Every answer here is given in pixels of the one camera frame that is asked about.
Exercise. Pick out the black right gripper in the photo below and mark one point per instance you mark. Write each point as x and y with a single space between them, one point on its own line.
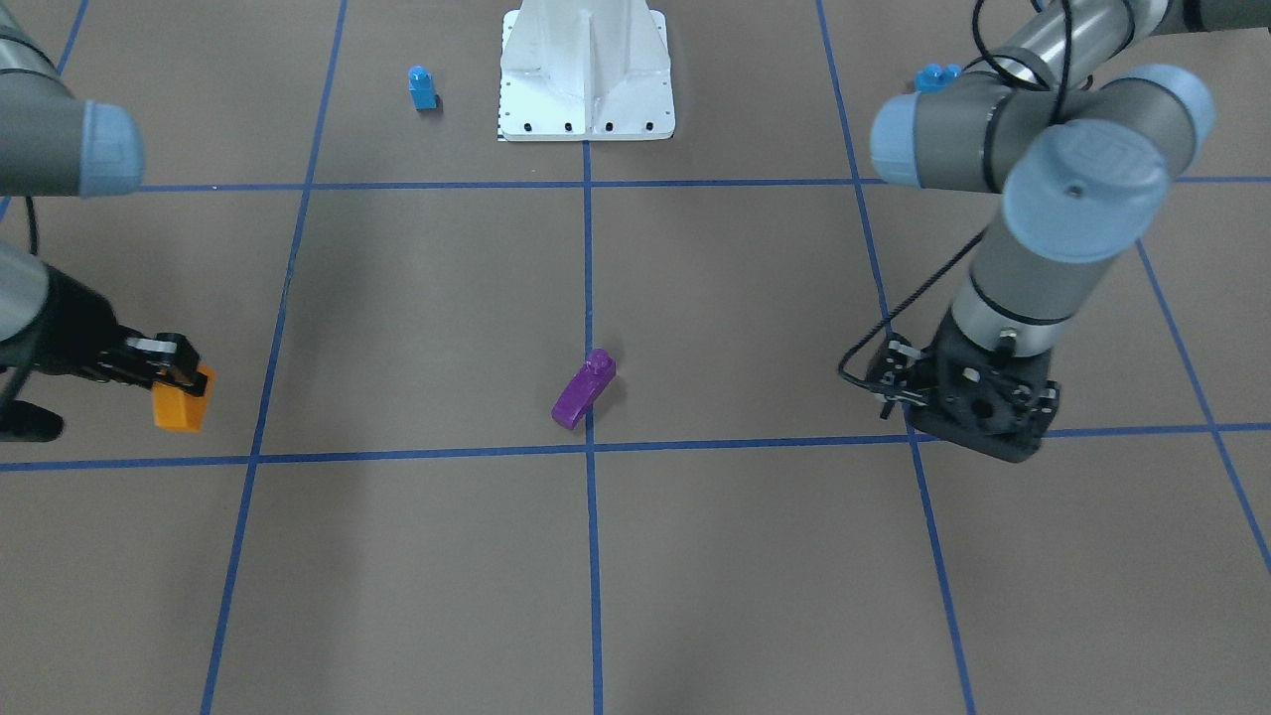
81 331

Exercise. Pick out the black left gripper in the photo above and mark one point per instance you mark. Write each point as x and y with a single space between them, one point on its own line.
899 374

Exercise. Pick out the orange trapezoid block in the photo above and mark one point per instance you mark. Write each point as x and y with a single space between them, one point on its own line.
180 412

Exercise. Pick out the purple trapezoid block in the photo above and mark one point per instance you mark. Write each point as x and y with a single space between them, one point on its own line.
581 393

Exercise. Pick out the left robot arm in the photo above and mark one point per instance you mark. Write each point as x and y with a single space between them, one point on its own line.
1081 174

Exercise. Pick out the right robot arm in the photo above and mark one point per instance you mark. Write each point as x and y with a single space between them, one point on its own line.
54 145

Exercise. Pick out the blue four-stud block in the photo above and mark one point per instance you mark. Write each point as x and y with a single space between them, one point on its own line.
935 77

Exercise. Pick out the small blue block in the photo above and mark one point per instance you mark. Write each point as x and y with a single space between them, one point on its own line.
422 91

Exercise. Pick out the white camera mast base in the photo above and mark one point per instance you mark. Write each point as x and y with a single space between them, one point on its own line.
585 71

